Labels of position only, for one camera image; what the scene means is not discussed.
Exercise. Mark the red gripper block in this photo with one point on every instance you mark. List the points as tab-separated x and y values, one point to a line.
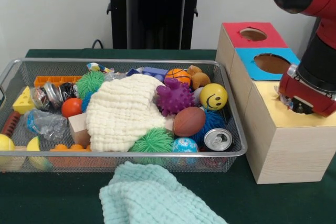
315	100

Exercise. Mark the white multicolour print cloth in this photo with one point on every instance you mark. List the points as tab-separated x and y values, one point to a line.
286	102

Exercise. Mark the mint green knitted cloth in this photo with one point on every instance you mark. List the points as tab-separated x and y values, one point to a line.
152	195

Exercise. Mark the cream knitted cloth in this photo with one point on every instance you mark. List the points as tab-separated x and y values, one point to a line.
123	114

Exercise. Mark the wooden box with three holes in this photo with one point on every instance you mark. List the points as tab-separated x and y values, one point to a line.
283	150

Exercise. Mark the yellow smiley face ball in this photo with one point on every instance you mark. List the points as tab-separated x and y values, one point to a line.
213	97

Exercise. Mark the silver drink can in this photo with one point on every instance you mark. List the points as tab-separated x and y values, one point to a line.
218	139

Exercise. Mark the brown toy football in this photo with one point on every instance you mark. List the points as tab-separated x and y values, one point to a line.
188	121

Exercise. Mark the orange toy basketball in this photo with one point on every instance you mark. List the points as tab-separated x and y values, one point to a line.
179	75

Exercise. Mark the purple spiky ball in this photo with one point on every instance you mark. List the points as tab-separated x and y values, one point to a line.
175	98

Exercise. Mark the green spiky ball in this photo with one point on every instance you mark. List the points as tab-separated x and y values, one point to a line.
91	83
152	142

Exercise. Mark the plain wooden block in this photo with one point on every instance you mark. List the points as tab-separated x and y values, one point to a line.
80	129

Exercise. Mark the red ball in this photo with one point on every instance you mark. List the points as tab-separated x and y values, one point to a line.
72	107

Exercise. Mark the orange toy brick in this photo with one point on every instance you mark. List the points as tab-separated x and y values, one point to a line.
71	148

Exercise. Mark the orange plastic tray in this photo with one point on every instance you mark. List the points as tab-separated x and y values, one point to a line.
52	80

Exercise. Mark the yellow cheese wedge toy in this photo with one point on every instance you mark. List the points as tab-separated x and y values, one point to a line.
23	102

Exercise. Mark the plain yellow ball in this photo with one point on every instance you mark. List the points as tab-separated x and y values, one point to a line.
6	142

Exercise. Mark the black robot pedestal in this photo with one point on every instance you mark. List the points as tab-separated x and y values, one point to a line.
152	14

